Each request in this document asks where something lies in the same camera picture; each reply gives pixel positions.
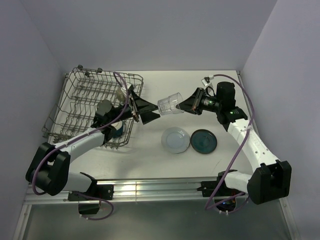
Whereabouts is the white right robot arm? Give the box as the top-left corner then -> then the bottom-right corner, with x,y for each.
178,81 -> 292,205

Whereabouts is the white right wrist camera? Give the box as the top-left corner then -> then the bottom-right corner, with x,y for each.
201,75 -> 214,89

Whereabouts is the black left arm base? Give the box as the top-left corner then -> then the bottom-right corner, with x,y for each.
67,184 -> 114,221

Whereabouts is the beige ceramic mug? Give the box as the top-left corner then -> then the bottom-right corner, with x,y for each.
116,88 -> 126,103

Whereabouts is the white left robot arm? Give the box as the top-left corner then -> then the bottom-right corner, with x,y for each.
25,91 -> 160,200

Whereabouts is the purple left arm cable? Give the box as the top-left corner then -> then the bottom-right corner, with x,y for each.
31,71 -> 136,221

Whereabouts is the dark teal round plate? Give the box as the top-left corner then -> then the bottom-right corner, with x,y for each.
190,129 -> 218,155

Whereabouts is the aluminium mounting rail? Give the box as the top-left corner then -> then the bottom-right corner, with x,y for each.
24,176 -> 287,205

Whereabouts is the teal and cream bowl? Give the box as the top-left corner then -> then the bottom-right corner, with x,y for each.
111,121 -> 125,138

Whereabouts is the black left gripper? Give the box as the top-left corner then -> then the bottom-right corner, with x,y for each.
108,90 -> 160,125

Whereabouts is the light blue scalloped plate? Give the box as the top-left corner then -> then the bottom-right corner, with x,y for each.
161,127 -> 190,154

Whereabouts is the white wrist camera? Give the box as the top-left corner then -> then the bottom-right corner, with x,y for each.
121,82 -> 135,95
201,75 -> 214,89

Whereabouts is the grey wire dish rack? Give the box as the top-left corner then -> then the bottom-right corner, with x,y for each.
41,64 -> 145,152

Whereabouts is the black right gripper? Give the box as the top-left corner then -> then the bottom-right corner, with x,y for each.
175,87 -> 222,116

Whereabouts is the clear plastic cup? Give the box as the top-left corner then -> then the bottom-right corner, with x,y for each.
157,92 -> 184,116

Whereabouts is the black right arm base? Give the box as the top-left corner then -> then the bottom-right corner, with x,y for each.
199,174 -> 248,213

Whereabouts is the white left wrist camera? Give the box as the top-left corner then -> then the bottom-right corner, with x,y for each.
121,82 -> 135,95

